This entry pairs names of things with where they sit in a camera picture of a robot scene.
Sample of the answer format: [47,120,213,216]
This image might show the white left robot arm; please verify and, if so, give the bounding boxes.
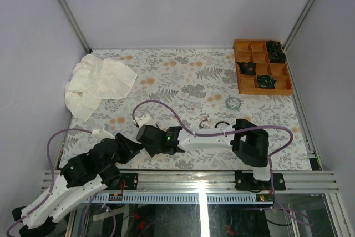
[12,130,143,236]

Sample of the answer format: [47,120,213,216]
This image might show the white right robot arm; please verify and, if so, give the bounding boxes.
[136,119,273,191]

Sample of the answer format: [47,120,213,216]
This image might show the floral patterned table mat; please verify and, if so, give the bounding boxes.
[60,49,311,170]

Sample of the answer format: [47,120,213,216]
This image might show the crumpled white cloth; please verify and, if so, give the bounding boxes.
[64,54,138,121]

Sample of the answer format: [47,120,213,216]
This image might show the black flower orange dots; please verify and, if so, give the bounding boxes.
[236,61,256,75]

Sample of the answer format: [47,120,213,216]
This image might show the black flower yellow green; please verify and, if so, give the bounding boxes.
[257,74,277,89]

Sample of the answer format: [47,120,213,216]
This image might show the wooden compartment tray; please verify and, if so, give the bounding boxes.
[234,39,293,96]

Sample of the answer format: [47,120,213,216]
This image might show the black fabric flower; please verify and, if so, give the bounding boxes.
[266,40,282,52]
[268,50,286,64]

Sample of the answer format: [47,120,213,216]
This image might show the black fabric flower top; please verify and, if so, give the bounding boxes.
[266,40,282,52]

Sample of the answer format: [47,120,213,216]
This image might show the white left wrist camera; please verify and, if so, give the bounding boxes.
[91,128,115,142]

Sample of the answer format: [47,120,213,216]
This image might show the aluminium front rail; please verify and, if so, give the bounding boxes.
[38,169,341,193]

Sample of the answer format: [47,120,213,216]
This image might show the green beaded bracelet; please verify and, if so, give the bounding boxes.
[225,97,241,110]

